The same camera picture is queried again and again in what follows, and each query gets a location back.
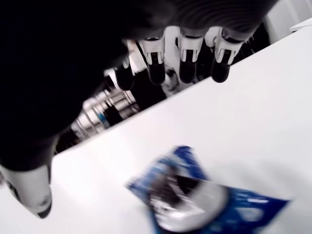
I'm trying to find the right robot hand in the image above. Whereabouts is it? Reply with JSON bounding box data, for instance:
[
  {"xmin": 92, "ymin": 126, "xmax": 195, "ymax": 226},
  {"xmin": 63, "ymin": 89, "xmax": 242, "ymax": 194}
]
[{"xmin": 0, "ymin": 0, "xmax": 278, "ymax": 219}]

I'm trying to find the blue Oreo cookie packet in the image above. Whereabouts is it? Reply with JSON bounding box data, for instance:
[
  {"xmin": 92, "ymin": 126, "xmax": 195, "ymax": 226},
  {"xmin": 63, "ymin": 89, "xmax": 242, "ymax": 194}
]
[{"xmin": 124, "ymin": 145, "xmax": 291, "ymax": 234}]

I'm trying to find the white neighbouring table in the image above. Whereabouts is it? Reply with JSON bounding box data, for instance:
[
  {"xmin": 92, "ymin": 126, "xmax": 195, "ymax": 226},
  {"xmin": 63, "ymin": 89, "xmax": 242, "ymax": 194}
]
[{"xmin": 289, "ymin": 18, "xmax": 312, "ymax": 32}]

